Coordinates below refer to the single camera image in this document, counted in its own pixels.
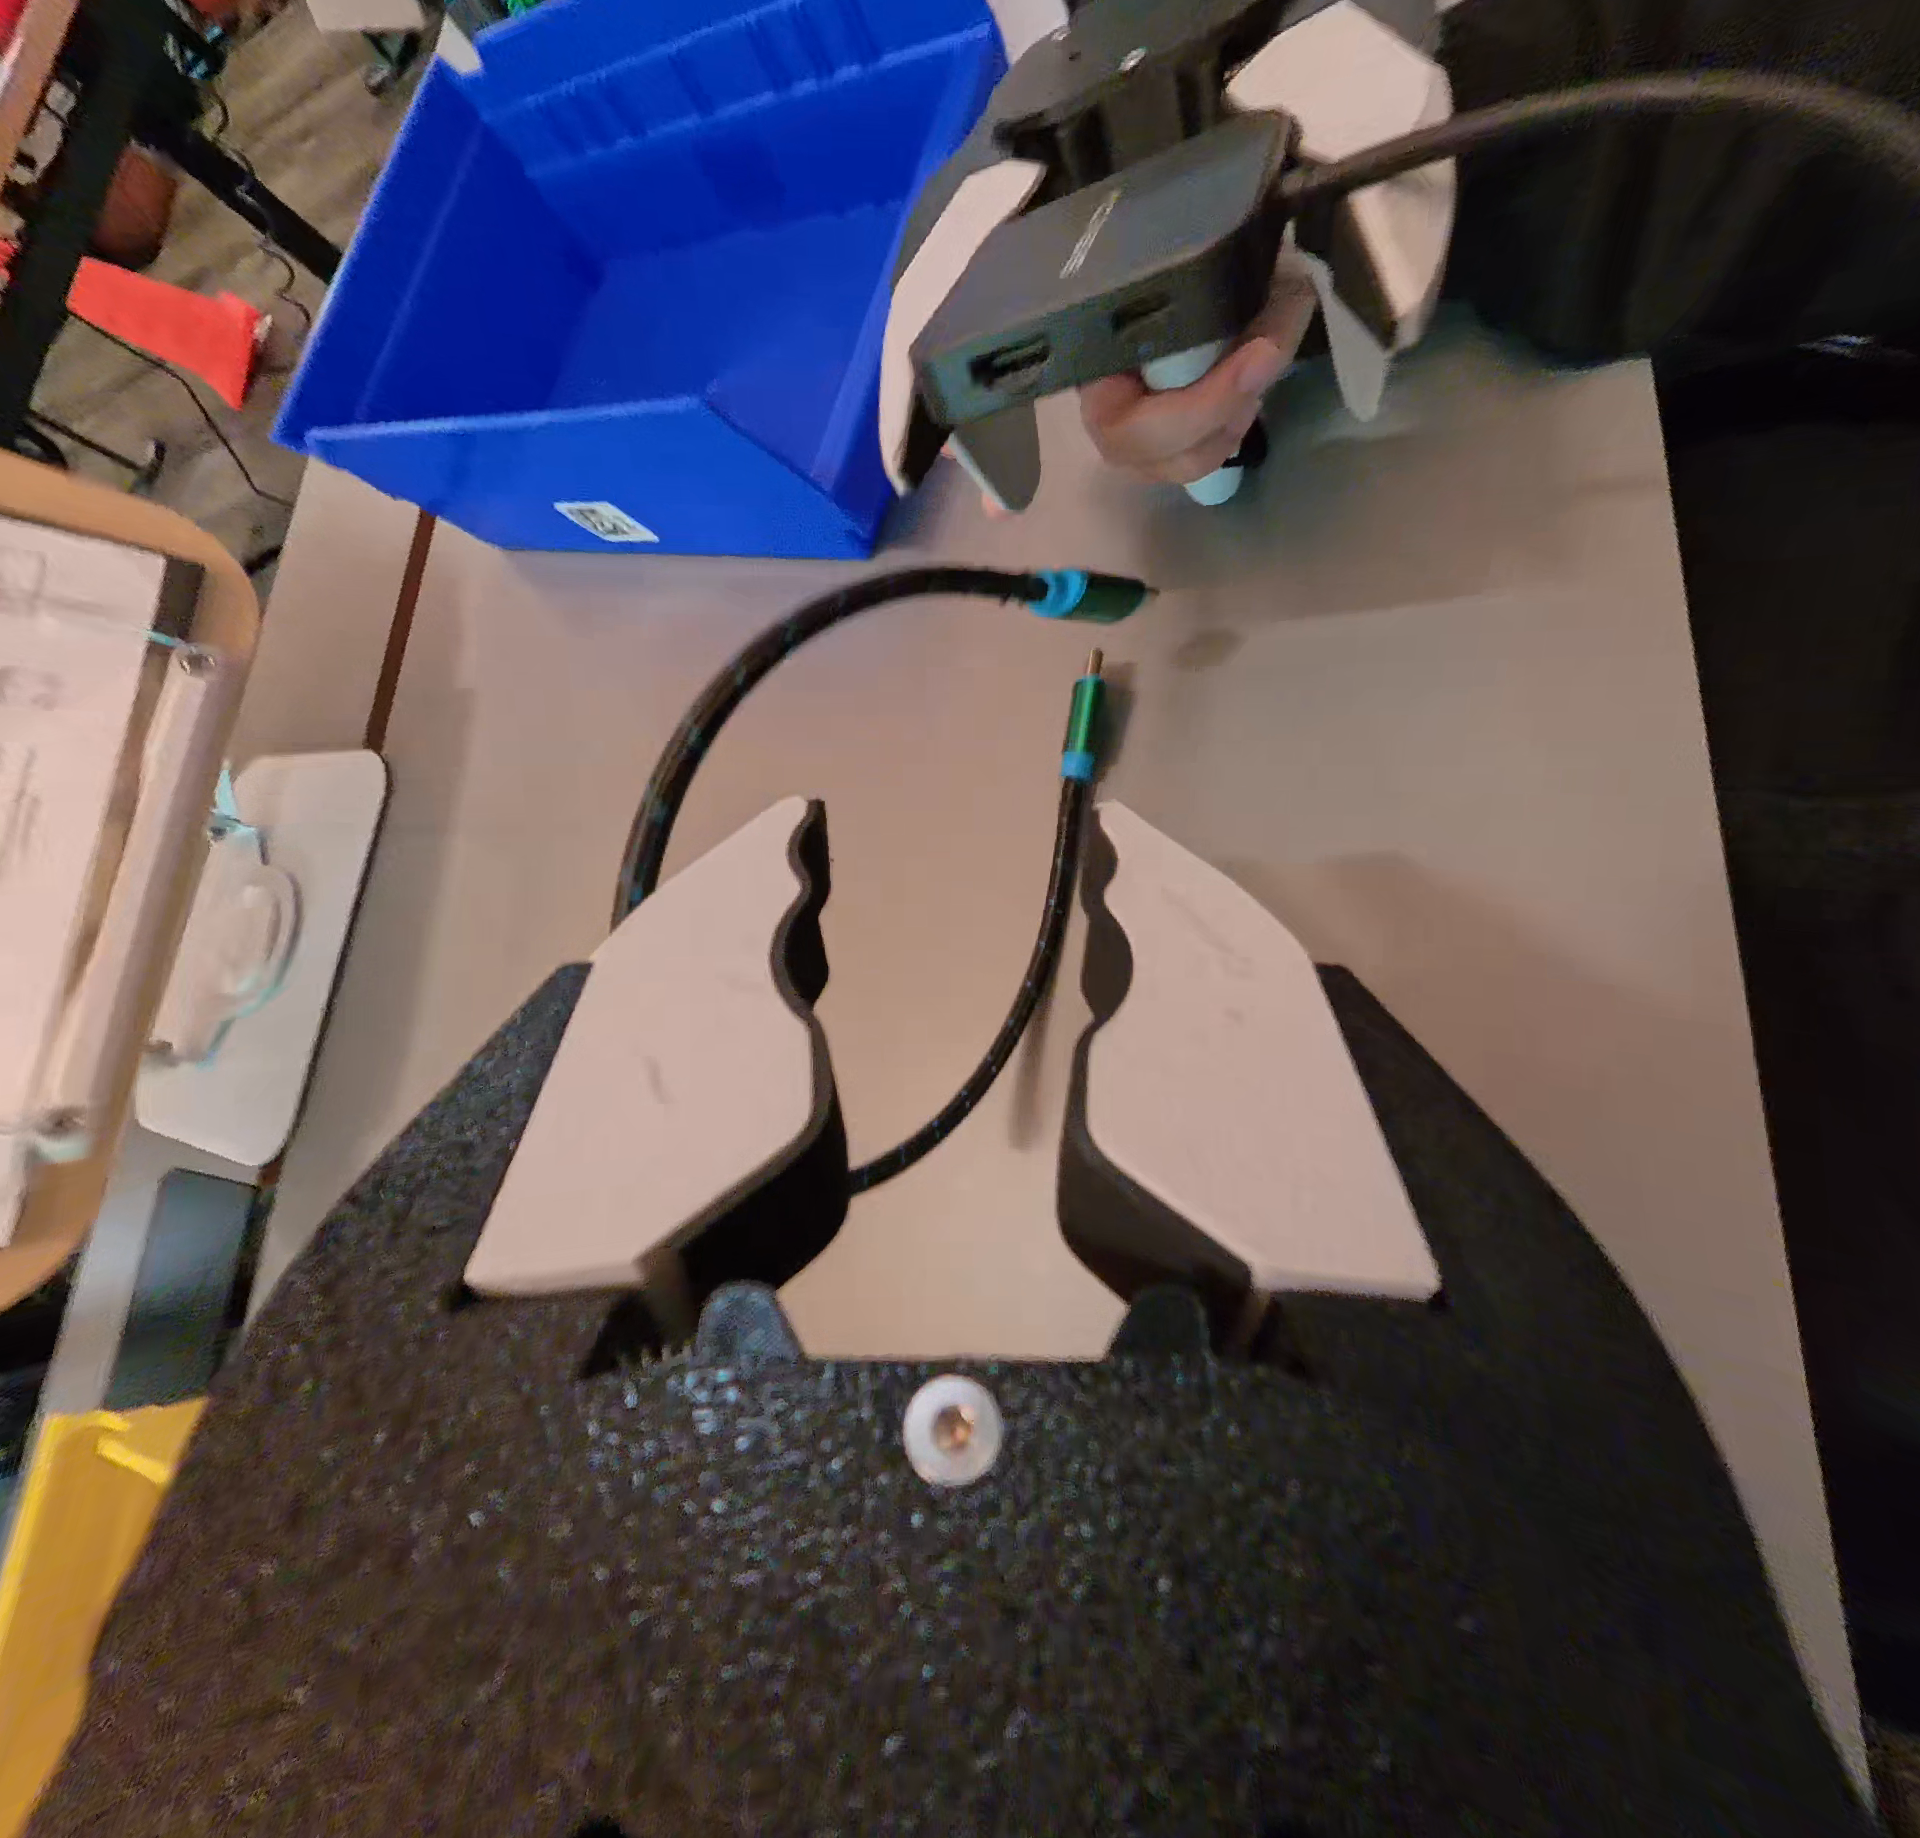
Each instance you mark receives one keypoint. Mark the yellow plastic bin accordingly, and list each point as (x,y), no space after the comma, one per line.
(75,1569)

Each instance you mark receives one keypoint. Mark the person's right forearm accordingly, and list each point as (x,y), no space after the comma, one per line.
(1651,280)

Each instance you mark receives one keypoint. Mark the person's right hand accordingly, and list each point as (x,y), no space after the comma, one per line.
(1185,428)

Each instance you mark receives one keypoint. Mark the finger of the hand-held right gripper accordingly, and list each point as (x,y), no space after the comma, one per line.
(918,339)
(1351,85)

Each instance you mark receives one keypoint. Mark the large blue plastic bin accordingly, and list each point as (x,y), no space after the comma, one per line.
(675,295)

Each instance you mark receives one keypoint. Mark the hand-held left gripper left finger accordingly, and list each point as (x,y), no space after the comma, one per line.
(660,1089)

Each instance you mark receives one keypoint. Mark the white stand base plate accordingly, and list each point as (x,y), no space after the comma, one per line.
(301,878)

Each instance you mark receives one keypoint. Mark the wooden sign board with papers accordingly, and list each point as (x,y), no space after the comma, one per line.
(90,818)

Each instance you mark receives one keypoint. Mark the person's black hoodie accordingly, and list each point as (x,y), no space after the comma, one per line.
(1801,968)

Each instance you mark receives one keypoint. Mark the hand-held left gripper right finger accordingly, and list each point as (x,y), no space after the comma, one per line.
(1245,1089)

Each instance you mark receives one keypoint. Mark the grey desk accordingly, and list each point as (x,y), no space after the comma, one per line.
(323,669)
(1351,818)

